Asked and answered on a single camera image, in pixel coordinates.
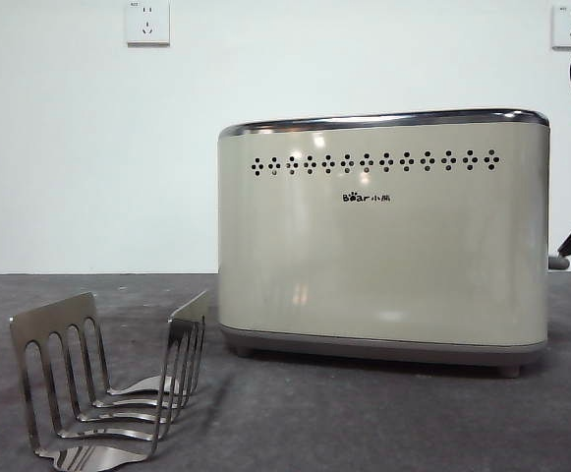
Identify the cream two-slot toaster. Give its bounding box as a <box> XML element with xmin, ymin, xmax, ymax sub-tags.
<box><xmin>217</xmin><ymin>105</ymin><xmax>552</xmax><ymax>379</ymax></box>

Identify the shiny metal toast rack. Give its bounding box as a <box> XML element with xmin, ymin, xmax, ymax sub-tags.
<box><xmin>8</xmin><ymin>289</ymin><xmax>210</xmax><ymax>472</ymax></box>

